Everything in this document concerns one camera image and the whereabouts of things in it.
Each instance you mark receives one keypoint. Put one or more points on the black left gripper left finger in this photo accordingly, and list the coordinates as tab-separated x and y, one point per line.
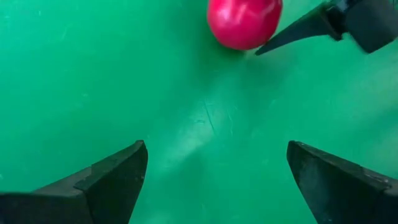
102	196

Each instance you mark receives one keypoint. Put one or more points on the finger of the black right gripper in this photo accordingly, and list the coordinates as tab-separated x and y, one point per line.
304	26

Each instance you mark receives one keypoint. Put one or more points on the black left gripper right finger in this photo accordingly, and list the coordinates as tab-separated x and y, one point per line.
342	193

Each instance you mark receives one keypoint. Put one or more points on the pinkish red tomato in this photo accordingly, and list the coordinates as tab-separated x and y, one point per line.
242	21

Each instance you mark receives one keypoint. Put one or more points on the green table mat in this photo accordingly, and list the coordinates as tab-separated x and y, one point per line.
93	77

